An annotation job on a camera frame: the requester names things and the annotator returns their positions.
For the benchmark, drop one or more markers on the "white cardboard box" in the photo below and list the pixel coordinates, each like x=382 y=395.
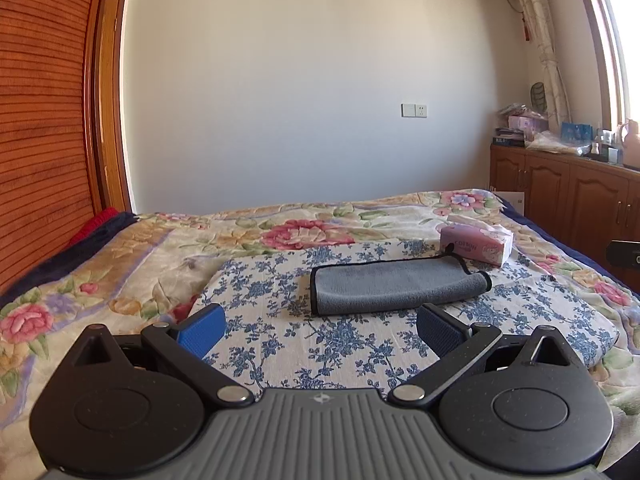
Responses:
x=511 y=201

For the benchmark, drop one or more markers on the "wooden cabinet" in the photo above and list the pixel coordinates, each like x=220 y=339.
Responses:
x=555 y=182

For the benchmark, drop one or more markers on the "wooden window frame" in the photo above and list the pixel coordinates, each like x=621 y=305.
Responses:
x=602 y=35

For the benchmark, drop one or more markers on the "blue floral white cloth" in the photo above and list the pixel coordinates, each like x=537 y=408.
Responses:
x=280 y=325

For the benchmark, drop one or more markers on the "white wall socket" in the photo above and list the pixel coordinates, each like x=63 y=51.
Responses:
x=421 y=110

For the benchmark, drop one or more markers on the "floral bedspread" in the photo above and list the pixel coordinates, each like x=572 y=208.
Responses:
x=150 y=255

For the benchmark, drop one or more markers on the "clear plastic bag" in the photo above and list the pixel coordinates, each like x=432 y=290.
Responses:
x=550 y=142

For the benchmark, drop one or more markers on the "purple and grey towel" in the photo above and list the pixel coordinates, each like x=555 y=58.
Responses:
x=390 y=287

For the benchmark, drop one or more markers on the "wooden door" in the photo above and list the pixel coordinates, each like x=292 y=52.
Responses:
x=112 y=110

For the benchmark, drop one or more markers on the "white wall switch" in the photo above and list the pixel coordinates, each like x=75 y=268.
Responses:
x=408 y=110

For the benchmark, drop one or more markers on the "slatted wooden wardrobe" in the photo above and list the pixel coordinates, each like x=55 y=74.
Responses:
x=40 y=125

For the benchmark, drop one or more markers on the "red hanging tassel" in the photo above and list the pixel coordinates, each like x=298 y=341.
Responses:
x=526 y=30

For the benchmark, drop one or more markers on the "pink printed box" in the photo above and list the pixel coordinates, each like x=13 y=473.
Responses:
x=525 y=125

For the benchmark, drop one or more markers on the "patterned beige curtain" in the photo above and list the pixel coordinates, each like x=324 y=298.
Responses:
x=545 y=40

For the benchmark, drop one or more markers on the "stack of books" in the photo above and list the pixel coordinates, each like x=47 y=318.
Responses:
x=506 y=139

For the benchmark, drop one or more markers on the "pink tissue box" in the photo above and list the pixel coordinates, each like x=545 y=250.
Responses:
x=475 y=247

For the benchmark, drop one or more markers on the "red cloth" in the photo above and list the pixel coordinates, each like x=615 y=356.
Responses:
x=95 y=225

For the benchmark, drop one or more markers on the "pink plastic jug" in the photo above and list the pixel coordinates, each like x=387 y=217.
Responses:
x=631 y=144

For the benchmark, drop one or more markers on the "blue printed box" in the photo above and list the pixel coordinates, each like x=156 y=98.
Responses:
x=575 y=132

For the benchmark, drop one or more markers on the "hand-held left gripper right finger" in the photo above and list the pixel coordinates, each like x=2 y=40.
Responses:
x=440 y=330

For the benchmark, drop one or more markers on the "dark hand fan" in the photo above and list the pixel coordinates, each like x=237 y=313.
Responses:
x=538 y=97

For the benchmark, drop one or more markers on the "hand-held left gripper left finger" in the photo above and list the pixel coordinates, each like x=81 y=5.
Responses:
x=202 y=330

